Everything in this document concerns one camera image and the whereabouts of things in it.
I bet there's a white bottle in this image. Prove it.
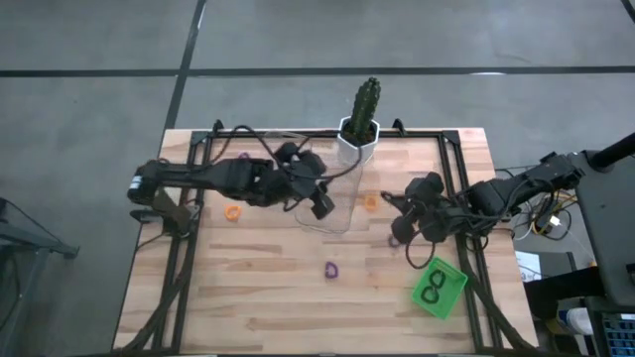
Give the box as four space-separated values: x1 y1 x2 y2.
558 306 595 337

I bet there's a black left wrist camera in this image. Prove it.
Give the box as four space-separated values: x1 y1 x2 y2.
297 150 328 176

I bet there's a black metal stand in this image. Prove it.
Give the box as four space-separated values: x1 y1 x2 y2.
0 196 80 348

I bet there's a black upright frame pole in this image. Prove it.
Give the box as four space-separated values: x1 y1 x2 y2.
589 131 635 171

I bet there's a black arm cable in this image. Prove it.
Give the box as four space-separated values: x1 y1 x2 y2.
202 124 358 182
404 197 497 272

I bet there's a blue storage crate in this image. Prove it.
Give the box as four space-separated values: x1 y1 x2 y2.
601 316 635 357

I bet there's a yellow cable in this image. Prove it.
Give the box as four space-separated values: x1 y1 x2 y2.
531 195 579 235

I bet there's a black table frame rail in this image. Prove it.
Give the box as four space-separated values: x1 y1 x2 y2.
113 118 537 356

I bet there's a green plastic basket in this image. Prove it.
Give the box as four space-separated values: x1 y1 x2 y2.
411 256 469 321

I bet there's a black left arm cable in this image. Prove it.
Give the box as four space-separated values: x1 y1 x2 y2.
202 124 358 182

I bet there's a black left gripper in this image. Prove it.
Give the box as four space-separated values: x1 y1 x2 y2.
257 142 336 221

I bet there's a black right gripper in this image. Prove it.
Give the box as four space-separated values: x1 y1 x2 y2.
380 190 452 244

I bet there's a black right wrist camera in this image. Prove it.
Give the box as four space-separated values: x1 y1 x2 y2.
414 172 446 199

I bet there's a white faceted plant pot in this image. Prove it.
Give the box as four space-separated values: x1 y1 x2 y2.
336 116 381 165

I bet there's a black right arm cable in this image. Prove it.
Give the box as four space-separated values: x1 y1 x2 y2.
404 197 497 272

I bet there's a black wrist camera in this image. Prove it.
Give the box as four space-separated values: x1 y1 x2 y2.
414 172 446 199
297 150 328 176

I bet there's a green cactus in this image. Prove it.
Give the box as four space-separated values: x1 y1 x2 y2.
349 76 382 143

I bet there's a white paper sheet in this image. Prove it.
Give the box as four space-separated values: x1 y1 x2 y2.
514 250 543 283

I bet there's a grey equipment cart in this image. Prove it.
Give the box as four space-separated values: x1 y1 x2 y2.
574 148 635 308

